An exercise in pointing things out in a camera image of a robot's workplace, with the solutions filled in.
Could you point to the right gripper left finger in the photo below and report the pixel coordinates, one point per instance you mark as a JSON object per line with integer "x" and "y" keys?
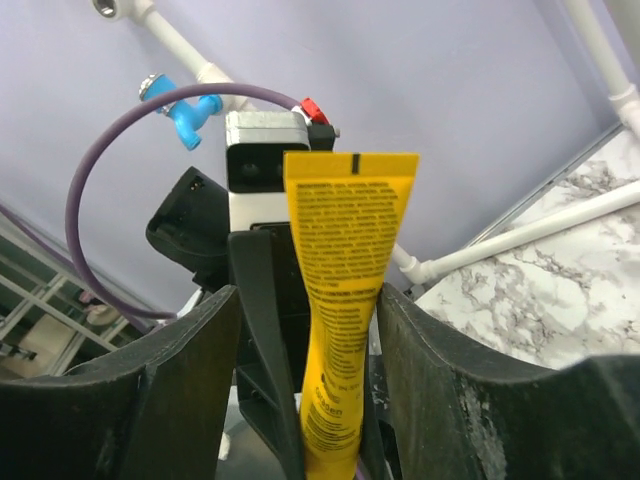
{"x": 153, "y": 409}

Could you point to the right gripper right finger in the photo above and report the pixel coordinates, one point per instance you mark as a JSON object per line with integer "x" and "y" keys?
{"x": 462, "y": 410}

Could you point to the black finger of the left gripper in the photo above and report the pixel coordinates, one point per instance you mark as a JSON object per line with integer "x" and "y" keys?
{"x": 274, "y": 339}

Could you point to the yellow toothpaste tube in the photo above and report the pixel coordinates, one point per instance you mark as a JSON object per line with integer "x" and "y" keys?
{"x": 345, "y": 213}

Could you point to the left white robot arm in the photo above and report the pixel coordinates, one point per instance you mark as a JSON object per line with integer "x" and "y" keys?
{"x": 192, "y": 228}

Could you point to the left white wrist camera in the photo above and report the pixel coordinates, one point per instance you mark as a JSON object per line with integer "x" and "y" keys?
{"x": 256, "y": 142}

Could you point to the white pvc pipe frame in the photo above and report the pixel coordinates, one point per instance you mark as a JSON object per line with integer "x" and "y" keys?
{"x": 496, "y": 96}

